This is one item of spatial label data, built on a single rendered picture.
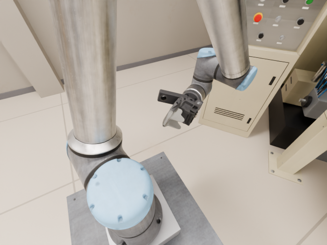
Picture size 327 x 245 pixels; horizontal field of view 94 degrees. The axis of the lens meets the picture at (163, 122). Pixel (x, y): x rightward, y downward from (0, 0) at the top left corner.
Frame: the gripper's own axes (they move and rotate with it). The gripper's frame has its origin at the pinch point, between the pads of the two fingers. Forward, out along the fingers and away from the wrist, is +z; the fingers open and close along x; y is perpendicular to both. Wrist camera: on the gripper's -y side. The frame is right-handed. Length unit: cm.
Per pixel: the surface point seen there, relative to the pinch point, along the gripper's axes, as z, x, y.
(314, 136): -85, 21, 81
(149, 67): -199, 93, -119
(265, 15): -103, -30, 11
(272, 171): -86, 69, 86
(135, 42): -189, 58, -148
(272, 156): -104, 67, 85
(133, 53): -187, 76, -148
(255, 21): -100, -25, 8
